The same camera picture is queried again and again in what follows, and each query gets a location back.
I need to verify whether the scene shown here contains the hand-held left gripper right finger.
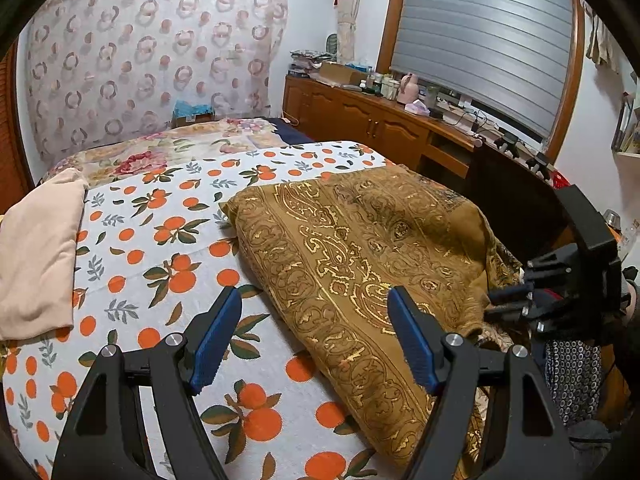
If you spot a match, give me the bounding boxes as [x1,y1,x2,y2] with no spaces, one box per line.
[387,286,573,480]

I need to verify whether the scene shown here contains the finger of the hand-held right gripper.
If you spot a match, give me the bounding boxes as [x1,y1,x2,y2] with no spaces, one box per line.
[487,282,535,305]
[482,304,531,325]

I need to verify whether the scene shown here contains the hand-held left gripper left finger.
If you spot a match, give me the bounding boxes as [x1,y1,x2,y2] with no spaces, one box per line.
[50,286,243,480]

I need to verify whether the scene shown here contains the brown gold patterned garment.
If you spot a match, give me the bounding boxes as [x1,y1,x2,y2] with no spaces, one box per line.
[220,165,523,480]

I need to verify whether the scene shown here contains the dark wooden panel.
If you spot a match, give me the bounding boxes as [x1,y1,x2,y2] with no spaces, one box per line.
[470,145,576,261]

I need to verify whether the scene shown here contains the black white patterned cloth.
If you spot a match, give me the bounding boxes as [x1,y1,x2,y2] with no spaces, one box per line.
[545,340,603,426]

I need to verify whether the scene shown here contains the orange fruit print bedsheet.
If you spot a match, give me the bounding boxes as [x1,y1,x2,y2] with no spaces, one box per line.
[0,140,396,480]

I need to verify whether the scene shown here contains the pale pink cloth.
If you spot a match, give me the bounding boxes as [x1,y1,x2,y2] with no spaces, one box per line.
[0,167,88,341]

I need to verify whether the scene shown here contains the floral blanket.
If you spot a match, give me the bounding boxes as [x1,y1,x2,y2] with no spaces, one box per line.
[40,117,281,186]

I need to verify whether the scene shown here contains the pink kettle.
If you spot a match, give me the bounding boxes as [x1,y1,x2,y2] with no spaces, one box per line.
[397,73,421,103]

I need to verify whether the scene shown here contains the wooden sideboard cabinet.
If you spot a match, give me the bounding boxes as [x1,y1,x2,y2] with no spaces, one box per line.
[282,75,481,181]

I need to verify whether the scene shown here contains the hanging beige towel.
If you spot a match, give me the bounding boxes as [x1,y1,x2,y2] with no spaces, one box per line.
[587,10,621,71]

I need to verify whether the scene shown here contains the grey window blind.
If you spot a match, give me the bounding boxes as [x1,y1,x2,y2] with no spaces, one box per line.
[390,0,573,141]

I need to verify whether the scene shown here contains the cardboard box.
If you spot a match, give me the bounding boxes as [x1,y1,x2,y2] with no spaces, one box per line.
[317,61,368,86]

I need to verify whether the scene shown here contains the wooden louvred wardrobe door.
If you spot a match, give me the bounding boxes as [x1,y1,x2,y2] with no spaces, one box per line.
[0,45,31,196]

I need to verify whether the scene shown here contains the circle pattern sheer curtain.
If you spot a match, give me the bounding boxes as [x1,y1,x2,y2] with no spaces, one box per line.
[25,0,288,161]

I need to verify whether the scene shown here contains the cream lace curtain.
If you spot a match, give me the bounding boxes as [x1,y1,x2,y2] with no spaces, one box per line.
[335,0,368,66]

